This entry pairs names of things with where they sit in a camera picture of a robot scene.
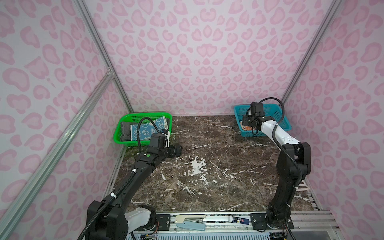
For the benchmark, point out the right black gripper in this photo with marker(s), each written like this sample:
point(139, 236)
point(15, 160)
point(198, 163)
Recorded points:
point(245, 120)

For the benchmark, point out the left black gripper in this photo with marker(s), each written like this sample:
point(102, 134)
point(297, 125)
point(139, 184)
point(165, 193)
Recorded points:
point(173, 153)

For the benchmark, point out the orange patterned cloth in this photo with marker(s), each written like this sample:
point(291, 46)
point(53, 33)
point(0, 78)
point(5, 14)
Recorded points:
point(247, 128)

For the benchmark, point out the blue patterned cloth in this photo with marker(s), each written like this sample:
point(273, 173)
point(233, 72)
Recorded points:
point(147, 128)

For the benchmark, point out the grey towel gold emblem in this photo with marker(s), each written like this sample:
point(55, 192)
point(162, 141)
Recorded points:
point(126, 135)

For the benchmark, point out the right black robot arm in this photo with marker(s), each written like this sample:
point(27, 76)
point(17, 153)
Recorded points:
point(293, 164)

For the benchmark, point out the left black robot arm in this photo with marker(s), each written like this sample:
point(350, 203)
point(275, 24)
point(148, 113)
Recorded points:
point(107, 219)

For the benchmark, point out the teal plastic basket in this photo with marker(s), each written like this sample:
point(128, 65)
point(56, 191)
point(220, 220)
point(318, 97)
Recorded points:
point(271, 110)

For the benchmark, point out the green plastic basket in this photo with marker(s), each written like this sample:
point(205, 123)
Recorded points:
point(138, 118)

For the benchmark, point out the grey stapler tool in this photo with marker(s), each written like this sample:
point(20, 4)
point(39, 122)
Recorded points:
point(191, 222)

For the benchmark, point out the small blue battery pack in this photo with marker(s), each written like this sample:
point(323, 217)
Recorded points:
point(239, 220)

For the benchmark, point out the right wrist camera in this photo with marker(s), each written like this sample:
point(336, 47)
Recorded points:
point(257, 109)

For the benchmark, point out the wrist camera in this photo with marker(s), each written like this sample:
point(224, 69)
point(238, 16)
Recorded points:
point(159, 141)
point(257, 109)

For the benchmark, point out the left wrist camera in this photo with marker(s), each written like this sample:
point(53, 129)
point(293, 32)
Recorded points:
point(159, 141)

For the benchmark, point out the aluminium front rail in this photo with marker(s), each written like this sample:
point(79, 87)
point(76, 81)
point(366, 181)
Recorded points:
point(307, 225)

